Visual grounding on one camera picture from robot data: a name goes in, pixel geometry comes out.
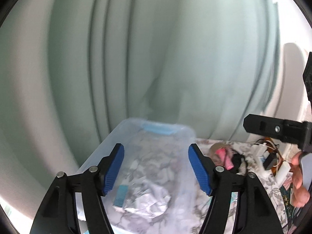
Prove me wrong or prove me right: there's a white cylinder bottle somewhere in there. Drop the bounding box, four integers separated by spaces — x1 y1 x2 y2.
275 161 291 186

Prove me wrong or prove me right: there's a pink hair roller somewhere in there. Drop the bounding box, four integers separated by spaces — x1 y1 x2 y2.
215 147 234 170

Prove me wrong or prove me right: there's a green curtain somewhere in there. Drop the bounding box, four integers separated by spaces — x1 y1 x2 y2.
1 0 279 188

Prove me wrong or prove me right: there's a white power strip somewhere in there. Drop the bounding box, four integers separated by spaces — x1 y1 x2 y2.
251 143 271 179

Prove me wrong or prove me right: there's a black power adapter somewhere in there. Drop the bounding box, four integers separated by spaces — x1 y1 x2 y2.
263 153 278 171

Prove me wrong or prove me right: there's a clear plastic storage bin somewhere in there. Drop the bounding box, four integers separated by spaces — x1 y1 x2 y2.
79 118 197 233

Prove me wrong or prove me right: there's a floral tablecloth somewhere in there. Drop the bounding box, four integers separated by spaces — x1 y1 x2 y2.
190 137 293 234

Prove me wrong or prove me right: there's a person's right hand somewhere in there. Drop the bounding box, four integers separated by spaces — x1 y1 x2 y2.
291 152 310 208

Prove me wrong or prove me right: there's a white paper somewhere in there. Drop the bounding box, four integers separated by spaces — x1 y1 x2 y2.
123 182 171 220

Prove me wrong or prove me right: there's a brown packing tape roll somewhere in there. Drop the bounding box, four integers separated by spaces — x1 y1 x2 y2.
209 142 231 154

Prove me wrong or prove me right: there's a small teal box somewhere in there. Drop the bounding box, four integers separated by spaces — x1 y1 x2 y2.
113 185 129 208

